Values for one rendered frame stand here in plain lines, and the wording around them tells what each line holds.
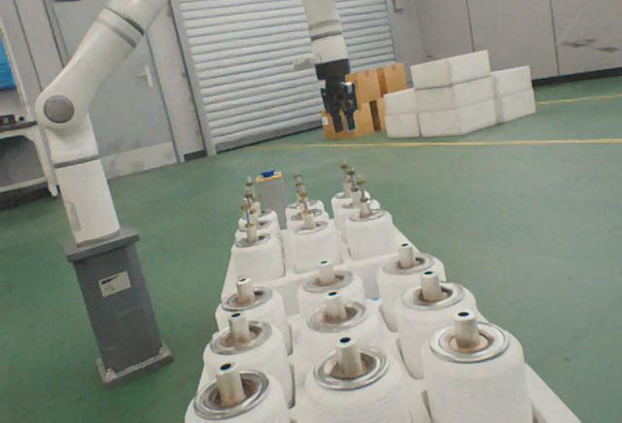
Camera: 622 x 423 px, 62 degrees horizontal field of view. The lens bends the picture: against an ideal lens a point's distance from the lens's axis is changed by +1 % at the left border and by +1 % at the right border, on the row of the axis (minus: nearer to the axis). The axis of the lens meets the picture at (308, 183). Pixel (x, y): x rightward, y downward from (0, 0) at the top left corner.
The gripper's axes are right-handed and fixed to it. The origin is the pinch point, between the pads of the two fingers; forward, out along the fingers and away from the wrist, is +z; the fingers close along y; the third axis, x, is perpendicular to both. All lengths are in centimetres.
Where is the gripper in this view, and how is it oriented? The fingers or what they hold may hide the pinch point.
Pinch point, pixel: (344, 125)
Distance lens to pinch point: 114.3
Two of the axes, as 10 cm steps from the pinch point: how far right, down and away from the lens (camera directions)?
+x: -9.2, 2.5, -3.0
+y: -3.4, -1.0, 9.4
